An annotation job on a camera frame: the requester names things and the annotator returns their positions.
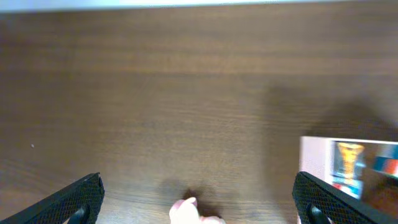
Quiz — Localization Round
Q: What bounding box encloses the pink open cardboard box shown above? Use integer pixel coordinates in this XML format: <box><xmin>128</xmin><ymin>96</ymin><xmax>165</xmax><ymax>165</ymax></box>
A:
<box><xmin>299</xmin><ymin>136</ymin><xmax>397</xmax><ymax>185</ymax></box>

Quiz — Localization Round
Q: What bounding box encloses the red grey toy fire truck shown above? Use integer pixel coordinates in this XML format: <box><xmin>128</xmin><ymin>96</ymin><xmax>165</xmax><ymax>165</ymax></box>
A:
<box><xmin>331</xmin><ymin>141</ymin><xmax>366</xmax><ymax>199</ymax></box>

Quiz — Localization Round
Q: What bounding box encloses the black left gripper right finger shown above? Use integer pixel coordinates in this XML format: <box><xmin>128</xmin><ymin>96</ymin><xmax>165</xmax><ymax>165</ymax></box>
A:
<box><xmin>292</xmin><ymin>171</ymin><xmax>397</xmax><ymax>224</ymax></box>

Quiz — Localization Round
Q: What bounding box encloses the brown plush toy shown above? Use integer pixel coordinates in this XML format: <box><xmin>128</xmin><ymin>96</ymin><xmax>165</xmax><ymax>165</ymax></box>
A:
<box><xmin>361</xmin><ymin>168</ymin><xmax>397</xmax><ymax>219</ymax></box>

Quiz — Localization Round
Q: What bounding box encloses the white pink duck toy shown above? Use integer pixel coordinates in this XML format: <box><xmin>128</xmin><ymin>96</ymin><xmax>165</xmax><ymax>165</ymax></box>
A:
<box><xmin>169</xmin><ymin>197</ymin><xmax>226</xmax><ymax>224</ymax></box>

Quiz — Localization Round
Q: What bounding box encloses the colourful two-by-two puzzle cube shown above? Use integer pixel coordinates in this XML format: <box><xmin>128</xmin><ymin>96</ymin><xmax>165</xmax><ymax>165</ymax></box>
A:
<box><xmin>373</xmin><ymin>145</ymin><xmax>397</xmax><ymax>179</ymax></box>

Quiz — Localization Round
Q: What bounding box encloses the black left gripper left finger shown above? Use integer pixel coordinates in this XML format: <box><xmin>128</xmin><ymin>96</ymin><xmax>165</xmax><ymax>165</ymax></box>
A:
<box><xmin>1</xmin><ymin>172</ymin><xmax>104</xmax><ymax>224</ymax></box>

